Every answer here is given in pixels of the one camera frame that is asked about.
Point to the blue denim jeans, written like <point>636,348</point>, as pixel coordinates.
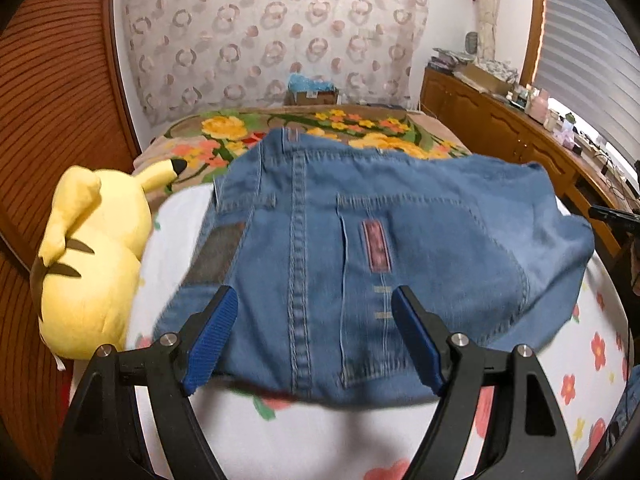
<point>314,236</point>

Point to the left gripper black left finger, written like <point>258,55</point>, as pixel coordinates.
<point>102,437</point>

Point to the cardboard box on sideboard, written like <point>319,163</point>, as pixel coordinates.
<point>488,76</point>

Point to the patterned sheer curtain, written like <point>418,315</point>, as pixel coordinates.
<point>189,55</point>

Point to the yellow Pikachu plush toy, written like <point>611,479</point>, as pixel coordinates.
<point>86,271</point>

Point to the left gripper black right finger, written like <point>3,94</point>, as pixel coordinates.
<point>526,437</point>

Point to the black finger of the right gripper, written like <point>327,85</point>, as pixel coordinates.
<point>615,219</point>

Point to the long wooden sideboard cabinet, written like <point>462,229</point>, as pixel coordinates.
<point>486,126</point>

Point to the grey striped window blind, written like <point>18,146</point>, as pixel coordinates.
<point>588,63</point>

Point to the pink bottle on sideboard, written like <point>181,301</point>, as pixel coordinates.
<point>538,106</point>

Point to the brown louvered wardrobe door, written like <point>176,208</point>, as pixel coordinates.
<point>62,104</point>

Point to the cardboard box with blue items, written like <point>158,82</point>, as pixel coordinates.
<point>306,91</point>

